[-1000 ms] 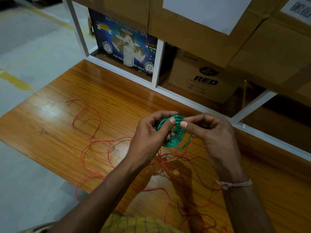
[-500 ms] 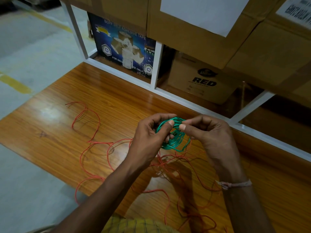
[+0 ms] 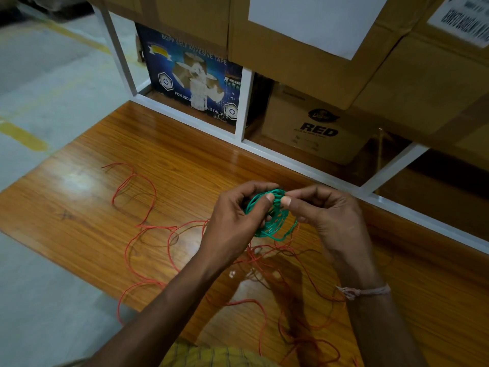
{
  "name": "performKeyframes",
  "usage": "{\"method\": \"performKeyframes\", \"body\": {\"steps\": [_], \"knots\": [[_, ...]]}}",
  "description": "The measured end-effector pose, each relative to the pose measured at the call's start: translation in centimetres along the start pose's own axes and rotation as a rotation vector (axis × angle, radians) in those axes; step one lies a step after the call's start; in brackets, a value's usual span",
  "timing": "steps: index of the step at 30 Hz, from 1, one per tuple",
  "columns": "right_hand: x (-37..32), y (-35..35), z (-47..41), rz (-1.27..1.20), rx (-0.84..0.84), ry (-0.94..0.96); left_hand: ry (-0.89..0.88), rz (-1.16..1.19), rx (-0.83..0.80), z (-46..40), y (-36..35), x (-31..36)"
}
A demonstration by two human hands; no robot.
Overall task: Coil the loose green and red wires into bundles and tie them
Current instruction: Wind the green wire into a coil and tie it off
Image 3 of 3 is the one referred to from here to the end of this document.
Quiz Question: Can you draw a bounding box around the person's left hand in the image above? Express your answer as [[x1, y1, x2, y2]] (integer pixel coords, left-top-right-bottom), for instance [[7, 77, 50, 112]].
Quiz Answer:
[[199, 181, 281, 270]]

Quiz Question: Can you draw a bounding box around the person's right hand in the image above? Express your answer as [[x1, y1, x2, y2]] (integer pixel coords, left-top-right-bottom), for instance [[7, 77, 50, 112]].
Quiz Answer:
[[280, 184, 383, 289]]

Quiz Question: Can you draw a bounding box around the green wire coil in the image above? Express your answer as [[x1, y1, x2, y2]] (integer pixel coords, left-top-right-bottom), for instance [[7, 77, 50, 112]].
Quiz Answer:
[[243, 188, 299, 242]]

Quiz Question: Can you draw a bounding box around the person's left forearm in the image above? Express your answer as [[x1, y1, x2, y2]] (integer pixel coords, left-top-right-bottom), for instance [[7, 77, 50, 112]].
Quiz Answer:
[[81, 253, 230, 367]]

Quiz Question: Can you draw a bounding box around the person's right forearm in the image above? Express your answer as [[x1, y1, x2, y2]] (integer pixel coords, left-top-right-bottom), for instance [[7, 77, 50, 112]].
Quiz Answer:
[[338, 281, 429, 367]]

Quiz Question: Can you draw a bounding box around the small black-printed cardboard box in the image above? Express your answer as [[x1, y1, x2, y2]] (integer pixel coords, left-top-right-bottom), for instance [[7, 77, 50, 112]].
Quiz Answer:
[[261, 83, 377, 166]]

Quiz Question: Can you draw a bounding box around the pale thread wristband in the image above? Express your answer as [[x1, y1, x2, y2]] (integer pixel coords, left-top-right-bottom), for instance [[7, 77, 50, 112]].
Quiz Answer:
[[336, 283, 392, 302]]

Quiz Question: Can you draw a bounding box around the cardboard box with blank sheet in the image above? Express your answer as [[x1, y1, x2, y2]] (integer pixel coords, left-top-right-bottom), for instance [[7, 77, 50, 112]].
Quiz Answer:
[[228, 0, 448, 111]]

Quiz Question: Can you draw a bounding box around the blue printed tape box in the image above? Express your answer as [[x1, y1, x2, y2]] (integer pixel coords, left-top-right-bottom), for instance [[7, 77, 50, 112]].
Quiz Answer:
[[135, 22, 244, 127]]

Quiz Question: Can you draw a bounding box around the yellow checked garment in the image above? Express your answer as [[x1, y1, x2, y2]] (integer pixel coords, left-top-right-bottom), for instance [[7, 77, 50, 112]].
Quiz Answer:
[[160, 339, 280, 367]]

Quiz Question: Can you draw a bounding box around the cardboard box with printed label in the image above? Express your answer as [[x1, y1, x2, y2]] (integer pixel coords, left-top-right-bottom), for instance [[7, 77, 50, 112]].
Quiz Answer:
[[351, 0, 489, 172]]

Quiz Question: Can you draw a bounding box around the blank white paper sheet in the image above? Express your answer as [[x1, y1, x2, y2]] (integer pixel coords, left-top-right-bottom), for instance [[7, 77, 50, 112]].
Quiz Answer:
[[248, 0, 390, 61]]

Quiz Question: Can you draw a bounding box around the plain brown cardboard box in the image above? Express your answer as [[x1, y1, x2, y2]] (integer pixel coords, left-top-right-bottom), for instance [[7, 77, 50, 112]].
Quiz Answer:
[[86, 0, 232, 58]]

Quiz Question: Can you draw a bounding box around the white printed label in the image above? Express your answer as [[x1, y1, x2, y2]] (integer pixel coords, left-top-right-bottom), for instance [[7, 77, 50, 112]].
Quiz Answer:
[[427, 0, 489, 49]]

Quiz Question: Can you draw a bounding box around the red wire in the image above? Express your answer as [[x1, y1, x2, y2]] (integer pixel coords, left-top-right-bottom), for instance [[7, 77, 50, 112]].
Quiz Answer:
[[101, 162, 360, 367]]

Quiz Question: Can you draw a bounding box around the white metal shelf frame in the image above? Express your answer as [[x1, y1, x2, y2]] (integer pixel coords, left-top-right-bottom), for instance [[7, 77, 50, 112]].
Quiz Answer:
[[92, 5, 489, 255]]

